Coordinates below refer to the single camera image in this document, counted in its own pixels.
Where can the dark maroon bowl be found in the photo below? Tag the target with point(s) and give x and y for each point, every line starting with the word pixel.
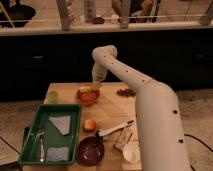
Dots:
pixel 90 151

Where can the white handled brush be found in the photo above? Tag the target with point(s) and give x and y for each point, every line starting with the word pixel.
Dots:
pixel 101 134

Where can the red orange bowl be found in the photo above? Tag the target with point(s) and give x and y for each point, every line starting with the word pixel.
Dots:
pixel 87 98

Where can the wooden block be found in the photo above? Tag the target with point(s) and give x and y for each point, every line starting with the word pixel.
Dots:
pixel 123 139

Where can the green plastic tray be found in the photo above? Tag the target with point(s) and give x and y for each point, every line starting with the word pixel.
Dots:
pixel 30 154

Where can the grey sponge lower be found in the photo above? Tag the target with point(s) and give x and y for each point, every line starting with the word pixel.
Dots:
pixel 57 154

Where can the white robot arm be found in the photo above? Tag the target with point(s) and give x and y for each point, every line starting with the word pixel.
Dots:
pixel 159 125

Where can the grey cloth upper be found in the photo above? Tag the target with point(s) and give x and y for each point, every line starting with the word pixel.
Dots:
pixel 62 123

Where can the light green cup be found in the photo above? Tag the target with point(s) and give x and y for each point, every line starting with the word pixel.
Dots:
pixel 52 97

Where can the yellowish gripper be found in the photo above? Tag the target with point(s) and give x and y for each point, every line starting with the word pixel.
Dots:
pixel 96 85

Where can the silver utensil in tray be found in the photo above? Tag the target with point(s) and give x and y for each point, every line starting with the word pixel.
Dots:
pixel 40 135

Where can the brown grape bunch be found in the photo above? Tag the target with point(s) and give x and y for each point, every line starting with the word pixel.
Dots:
pixel 126 92

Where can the orange fruit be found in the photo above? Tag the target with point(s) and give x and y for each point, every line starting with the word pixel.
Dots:
pixel 89 125

